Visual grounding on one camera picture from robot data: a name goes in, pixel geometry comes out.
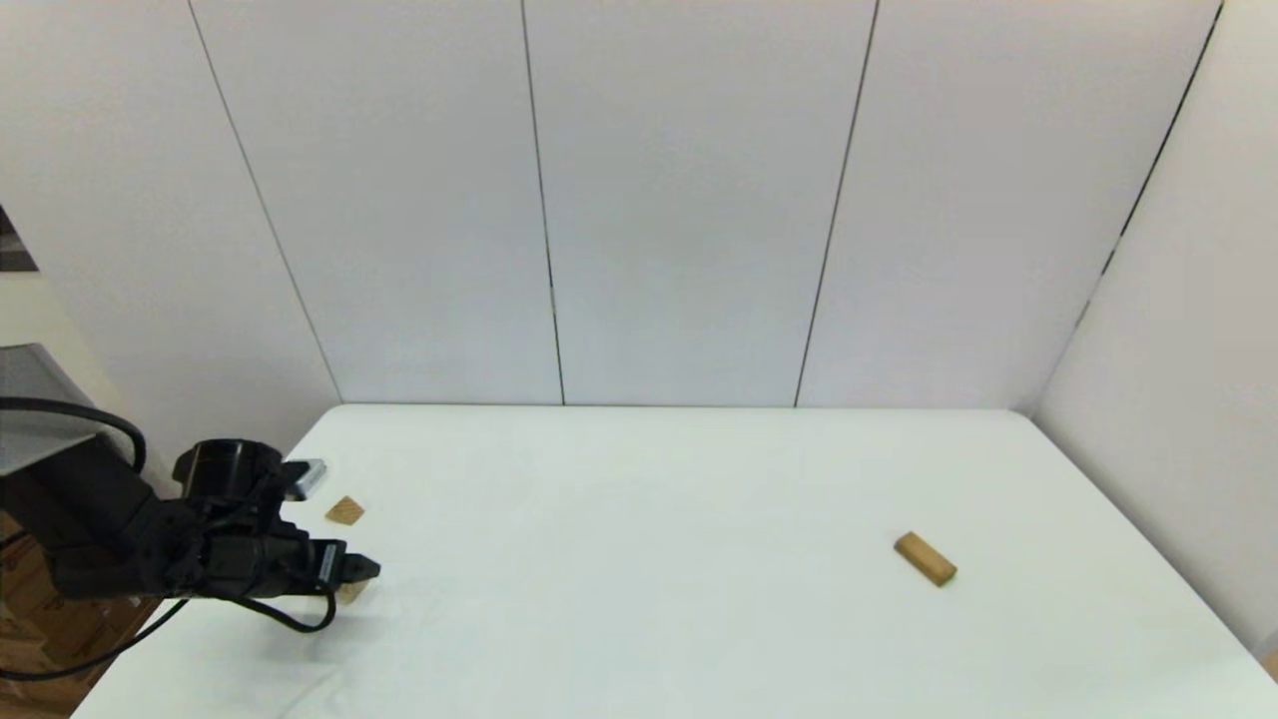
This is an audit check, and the rectangular wooden building block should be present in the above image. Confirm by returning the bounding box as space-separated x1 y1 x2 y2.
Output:
894 531 958 587

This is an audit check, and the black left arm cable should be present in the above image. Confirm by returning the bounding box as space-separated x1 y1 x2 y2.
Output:
0 397 337 682

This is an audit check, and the dark wall panel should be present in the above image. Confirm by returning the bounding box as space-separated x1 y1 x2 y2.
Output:
0 205 41 273

